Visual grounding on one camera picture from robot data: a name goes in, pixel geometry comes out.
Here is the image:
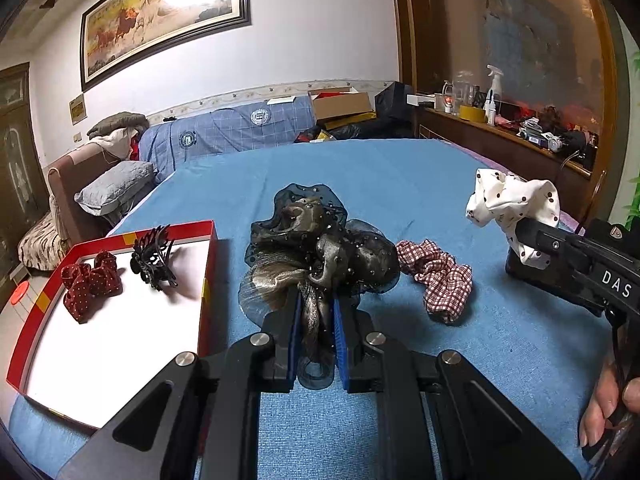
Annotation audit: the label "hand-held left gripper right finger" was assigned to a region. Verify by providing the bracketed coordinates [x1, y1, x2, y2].
[332, 300, 583, 480]

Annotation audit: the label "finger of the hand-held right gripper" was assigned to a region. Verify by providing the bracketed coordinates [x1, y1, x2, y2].
[514, 216, 603, 275]
[504, 255, 607, 318]

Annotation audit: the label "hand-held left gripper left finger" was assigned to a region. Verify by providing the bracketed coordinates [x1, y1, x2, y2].
[55, 292, 303, 480]

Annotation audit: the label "white polka dot scrunchie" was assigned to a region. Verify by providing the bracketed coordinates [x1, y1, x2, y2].
[466, 168, 562, 267]

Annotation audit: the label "dark organza hair bow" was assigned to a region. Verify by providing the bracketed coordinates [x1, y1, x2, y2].
[239, 183, 401, 391]

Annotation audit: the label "red white plaid scrunchie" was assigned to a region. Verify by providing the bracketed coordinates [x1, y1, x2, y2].
[396, 239, 473, 326]

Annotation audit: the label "red cardboard box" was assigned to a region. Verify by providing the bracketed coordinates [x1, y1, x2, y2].
[6, 219, 220, 433]

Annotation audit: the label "person's right hand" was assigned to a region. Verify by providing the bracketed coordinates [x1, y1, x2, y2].
[579, 357, 640, 461]

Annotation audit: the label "wooden dresser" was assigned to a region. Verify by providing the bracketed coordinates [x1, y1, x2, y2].
[417, 105, 608, 221]

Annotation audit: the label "green plant leaves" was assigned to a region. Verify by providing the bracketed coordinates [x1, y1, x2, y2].
[620, 50, 640, 226]

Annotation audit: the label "black hair claw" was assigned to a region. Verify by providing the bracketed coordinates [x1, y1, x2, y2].
[130, 225, 179, 292]

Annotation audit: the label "white spray bottle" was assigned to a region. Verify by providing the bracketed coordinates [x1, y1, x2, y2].
[487, 64, 504, 107]

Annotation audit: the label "clear glass pitcher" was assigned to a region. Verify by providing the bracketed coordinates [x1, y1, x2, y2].
[452, 72, 474, 109]

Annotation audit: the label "dresser mirror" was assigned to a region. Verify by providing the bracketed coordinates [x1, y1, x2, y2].
[415, 0, 617, 131]

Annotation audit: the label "red yellow bag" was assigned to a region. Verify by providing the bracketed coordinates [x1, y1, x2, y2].
[295, 125, 337, 144]

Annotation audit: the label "black plastic bag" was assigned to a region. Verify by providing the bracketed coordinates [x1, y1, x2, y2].
[325, 119, 416, 142]

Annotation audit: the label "red polka dot scrunchie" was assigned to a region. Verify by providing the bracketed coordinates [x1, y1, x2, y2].
[61, 250, 124, 323]

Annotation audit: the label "blue plaid quilt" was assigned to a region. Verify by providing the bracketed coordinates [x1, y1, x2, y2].
[138, 94, 318, 183]

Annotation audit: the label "grey pillow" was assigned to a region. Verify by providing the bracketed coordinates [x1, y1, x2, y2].
[75, 161, 157, 218]

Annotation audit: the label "open brown cardboard box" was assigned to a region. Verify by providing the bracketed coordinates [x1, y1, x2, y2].
[307, 87, 377, 122]

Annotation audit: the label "white garment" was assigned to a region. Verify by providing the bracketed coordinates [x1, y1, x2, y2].
[92, 127, 139, 162]

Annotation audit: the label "patterned seat cushion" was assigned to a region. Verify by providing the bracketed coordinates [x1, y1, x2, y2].
[19, 210, 67, 267]

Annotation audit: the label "brown sofa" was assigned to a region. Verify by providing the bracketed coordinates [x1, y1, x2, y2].
[17, 142, 131, 271]

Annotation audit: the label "olive green garment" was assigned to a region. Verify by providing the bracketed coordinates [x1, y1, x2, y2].
[87, 111, 150, 137]

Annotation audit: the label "dark wooden cabinet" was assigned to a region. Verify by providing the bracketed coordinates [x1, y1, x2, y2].
[0, 62, 40, 281]

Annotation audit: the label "framed horse painting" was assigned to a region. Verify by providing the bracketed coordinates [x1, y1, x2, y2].
[80, 0, 251, 93]

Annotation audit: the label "wooden door frame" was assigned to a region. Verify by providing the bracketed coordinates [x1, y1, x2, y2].
[390, 0, 419, 138]

